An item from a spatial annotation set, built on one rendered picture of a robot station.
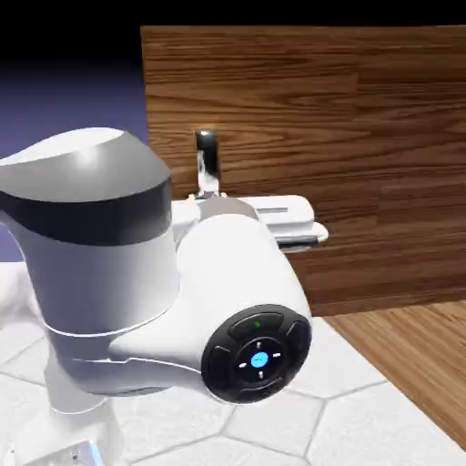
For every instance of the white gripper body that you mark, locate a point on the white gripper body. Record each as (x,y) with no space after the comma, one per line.
(295,219)

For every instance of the wooden cabinet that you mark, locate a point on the wooden cabinet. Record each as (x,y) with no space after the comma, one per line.
(400,364)

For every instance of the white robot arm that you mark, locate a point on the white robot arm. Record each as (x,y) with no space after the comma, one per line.
(109,276)

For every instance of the wooden cabinet door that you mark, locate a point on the wooden cabinet door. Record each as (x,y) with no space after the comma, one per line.
(327,109)

